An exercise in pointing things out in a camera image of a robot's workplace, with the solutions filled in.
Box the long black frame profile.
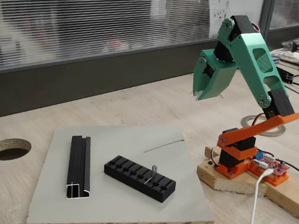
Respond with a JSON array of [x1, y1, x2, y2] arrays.
[[274, 64, 295, 85]]

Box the adhesive tape roll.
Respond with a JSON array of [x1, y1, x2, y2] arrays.
[[240, 114, 288, 138]]

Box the wooden base block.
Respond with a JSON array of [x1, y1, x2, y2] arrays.
[[195, 145, 270, 196]]

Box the red controller board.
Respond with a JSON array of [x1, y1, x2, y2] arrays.
[[249, 149, 290, 176]]

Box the long wooden plank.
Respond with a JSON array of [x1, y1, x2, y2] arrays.
[[260, 166, 299, 223]]

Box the black power cable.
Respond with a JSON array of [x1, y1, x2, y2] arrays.
[[274, 158, 299, 180]]

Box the black slotted rack block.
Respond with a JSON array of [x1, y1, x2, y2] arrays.
[[101, 154, 178, 204]]

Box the white USB cable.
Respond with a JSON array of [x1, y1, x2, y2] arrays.
[[249, 168, 273, 224]]

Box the elbow servo wire bundle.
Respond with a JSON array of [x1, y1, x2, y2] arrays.
[[248, 113, 268, 129]]

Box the printed paper sheet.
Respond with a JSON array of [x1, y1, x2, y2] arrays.
[[207, 0, 265, 42]]

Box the black aluminium profile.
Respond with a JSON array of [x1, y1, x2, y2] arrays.
[[65, 135, 95, 201]]

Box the grey chipboard panel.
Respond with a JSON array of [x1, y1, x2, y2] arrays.
[[26, 116, 221, 224]]

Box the small metal bracket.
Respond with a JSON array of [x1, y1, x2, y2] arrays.
[[144, 164, 159, 185]]

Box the grey window blinds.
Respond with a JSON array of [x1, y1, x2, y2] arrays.
[[0, 0, 299, 91]]

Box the orange controller board tray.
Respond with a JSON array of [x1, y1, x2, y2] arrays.
[[247, 162, 290, 188]]

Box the wrist servo wire bundle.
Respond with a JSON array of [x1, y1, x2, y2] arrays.
[[249, 21, 262, 34]]

